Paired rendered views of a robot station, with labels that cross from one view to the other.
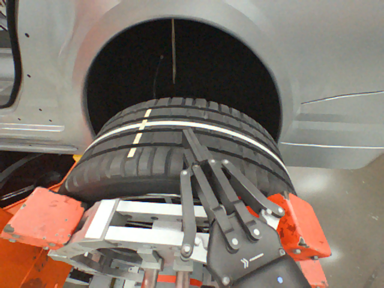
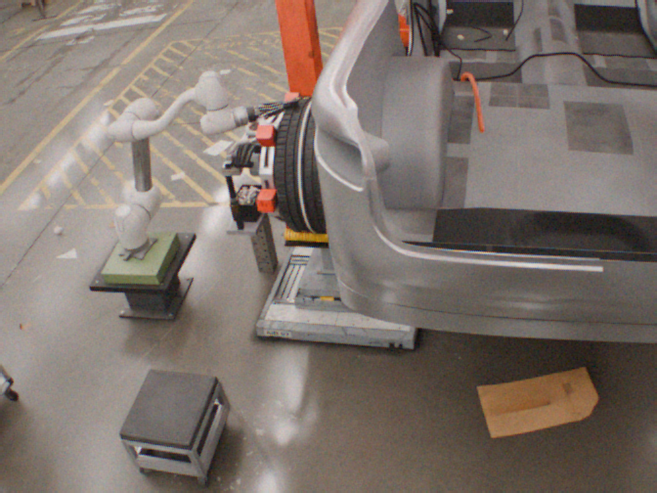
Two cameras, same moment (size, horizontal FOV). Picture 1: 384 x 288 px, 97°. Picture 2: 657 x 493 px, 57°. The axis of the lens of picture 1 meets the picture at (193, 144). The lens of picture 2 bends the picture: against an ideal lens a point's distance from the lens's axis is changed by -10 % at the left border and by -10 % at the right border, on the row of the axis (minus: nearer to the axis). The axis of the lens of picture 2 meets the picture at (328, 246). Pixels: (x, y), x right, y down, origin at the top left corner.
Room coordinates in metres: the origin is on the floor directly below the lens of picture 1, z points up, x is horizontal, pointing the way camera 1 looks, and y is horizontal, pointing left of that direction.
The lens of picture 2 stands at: (0.95, -2.64, 2.46)
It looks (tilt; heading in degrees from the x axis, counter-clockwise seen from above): 37 degrees down; 105
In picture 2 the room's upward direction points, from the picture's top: 9 degrees counter-clockwise
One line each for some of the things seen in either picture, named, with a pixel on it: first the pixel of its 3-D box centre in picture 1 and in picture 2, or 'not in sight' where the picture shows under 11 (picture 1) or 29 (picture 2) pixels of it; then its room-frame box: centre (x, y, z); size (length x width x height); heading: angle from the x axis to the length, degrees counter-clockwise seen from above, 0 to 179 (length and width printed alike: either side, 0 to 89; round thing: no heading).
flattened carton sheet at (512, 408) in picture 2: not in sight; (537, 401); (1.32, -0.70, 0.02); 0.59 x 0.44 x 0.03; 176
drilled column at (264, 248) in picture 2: not in sight; (262, 239); (-0.20, 0.28, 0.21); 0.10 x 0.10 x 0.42; 86
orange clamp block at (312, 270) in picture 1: (297, 268); (267, 201); (0.08, -0.27, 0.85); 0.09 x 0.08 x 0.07; 86
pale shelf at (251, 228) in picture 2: not in sight; (253, 209); (-0.20, 0.25, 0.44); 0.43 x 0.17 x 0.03; 86
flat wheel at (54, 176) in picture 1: (56, 188); not in sight; (0.59, 0.91, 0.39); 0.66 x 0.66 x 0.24
